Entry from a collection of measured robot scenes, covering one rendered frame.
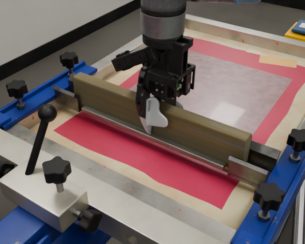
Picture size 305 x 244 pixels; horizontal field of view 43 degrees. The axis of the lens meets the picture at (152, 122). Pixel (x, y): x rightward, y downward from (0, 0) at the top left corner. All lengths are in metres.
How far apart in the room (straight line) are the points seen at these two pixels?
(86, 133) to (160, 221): 0.36
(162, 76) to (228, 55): 0.54
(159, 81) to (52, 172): 0.26
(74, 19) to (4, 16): 0.73
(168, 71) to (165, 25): 0.09
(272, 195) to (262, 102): 0.43
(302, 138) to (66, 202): 0.41
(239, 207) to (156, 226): 0.20
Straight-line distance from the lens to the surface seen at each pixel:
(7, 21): 3.06
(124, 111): 0.80
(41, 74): 3.11
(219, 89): 1.01
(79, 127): 0.88
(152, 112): 0.73
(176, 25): 0.64
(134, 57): 0.71
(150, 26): 0.64
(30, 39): 3.24
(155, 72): 0.69
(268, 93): 1.03
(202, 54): 1.18
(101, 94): 0.82
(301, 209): 1.76
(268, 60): 1.19
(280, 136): 0.89
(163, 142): 0.76
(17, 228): 0.59
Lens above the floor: 1.48
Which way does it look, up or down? 37 degrees down
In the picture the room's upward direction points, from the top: straight up
